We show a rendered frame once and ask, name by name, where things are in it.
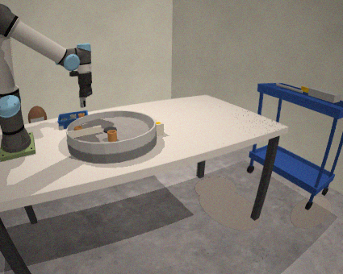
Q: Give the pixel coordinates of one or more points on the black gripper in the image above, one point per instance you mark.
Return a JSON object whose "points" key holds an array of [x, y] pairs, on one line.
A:
{"points": [[84, 80]]}

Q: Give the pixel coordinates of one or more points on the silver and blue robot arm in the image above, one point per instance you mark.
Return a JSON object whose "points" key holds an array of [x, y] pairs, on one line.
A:
{"points": [[14, 135]]}

